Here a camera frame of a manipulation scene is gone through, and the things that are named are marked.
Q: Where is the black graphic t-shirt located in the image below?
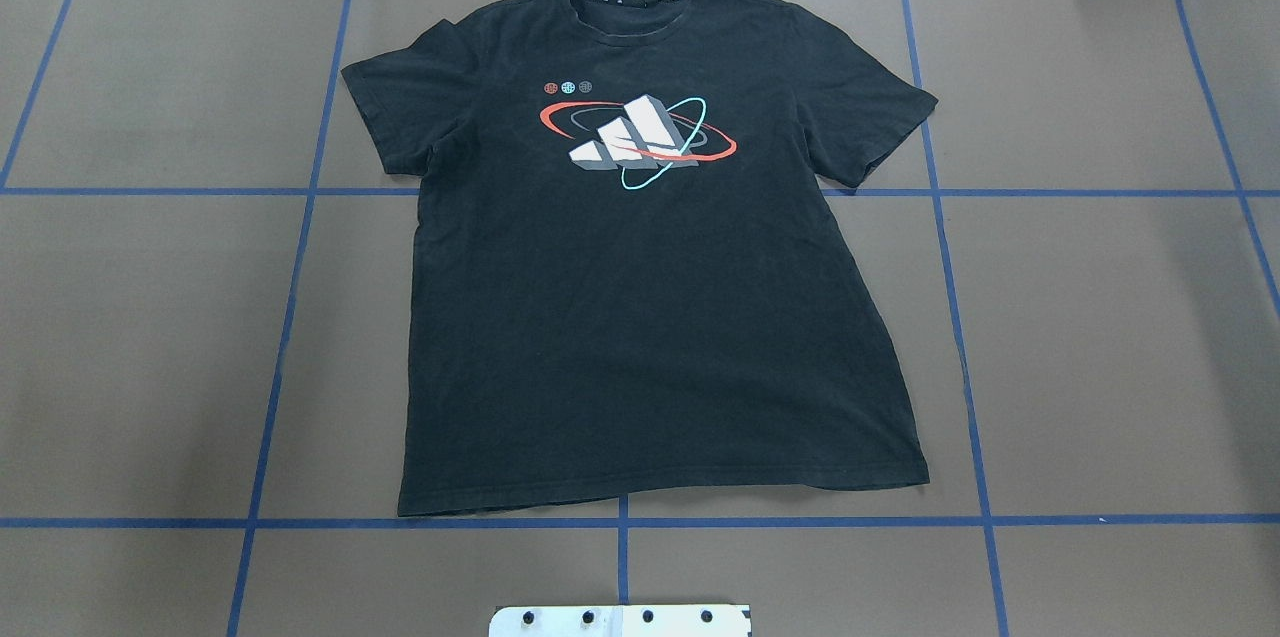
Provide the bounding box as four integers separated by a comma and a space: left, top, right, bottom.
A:
340, 0, 938, 518

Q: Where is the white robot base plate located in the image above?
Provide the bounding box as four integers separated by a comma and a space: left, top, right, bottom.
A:
488, 602, 754, 636

